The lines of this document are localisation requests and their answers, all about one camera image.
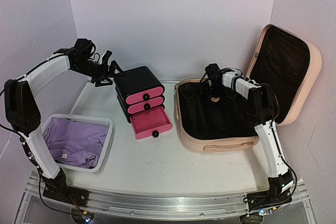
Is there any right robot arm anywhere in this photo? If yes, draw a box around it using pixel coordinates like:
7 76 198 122
200 63 298 211

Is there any white perforated plastic basket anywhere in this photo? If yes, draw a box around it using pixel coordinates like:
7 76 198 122
41 114 113 174

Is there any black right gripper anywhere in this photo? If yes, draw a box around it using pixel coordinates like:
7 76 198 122
204 83 226 100

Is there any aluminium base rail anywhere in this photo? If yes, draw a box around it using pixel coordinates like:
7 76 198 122
14 170 317 223

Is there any pink round compact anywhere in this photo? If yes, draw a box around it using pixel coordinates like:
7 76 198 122
211 97 220 103

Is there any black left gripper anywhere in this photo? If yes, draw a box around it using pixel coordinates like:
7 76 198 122
72 58 125 87

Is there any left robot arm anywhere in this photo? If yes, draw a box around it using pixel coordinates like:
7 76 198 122
1 38 125 181

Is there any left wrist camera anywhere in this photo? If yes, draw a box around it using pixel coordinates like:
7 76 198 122
99 50 112 65

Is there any pink hard-shell suitcase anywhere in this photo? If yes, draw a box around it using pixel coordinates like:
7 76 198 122
175 24 322 153

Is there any purple garment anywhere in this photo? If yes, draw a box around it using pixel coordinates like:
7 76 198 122
44 118 109 169

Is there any black pink drawer organizer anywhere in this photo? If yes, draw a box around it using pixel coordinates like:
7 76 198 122
114 66 173 140

